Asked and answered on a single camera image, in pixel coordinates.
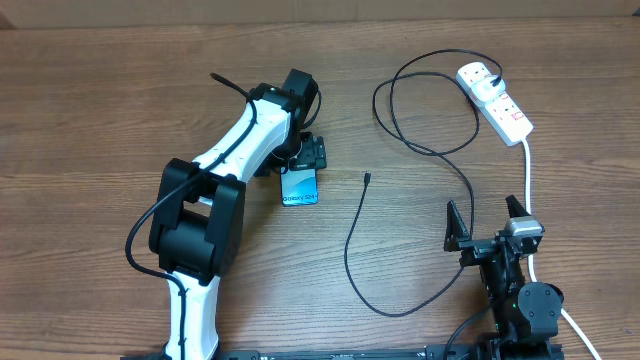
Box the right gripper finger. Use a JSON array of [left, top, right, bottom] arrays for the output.
[[444, 200, 471, 252], [505, 195, 530, 218]]

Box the blue Galaxy smartphone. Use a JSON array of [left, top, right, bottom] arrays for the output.
[[280, 169, 319, 207]]

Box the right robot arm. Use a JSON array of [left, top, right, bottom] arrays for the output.
[[443, 195, 564, 359]]

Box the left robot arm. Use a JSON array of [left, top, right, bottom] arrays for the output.
[[149, 69, 327, 359]]

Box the white charger plug adapter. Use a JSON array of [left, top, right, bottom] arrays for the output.
[[471, 76, 506, 103]]

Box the white power strip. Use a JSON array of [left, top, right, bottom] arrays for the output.
[[456, 62, 533, 146]]

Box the white power strip cord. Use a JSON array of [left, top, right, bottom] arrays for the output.
[[520, 139, 603, 360]]

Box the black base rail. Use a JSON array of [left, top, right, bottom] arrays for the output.
[[120, 344, 565, 360]]

